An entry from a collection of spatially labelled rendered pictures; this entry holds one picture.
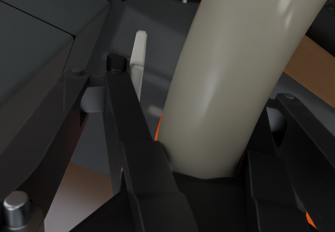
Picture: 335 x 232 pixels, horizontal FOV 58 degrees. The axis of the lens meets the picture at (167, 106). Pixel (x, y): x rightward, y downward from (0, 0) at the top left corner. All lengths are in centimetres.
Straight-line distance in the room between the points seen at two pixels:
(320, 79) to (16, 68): 85
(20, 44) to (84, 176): 94
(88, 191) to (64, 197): 13
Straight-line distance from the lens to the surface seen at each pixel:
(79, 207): 156
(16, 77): 47
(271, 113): 16
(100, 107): 15
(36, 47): 57
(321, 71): 104
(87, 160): 133
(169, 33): 103
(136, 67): 16
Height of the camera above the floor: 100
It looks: 61 degrees down
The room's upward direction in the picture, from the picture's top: 176 degrees counter-clockwise
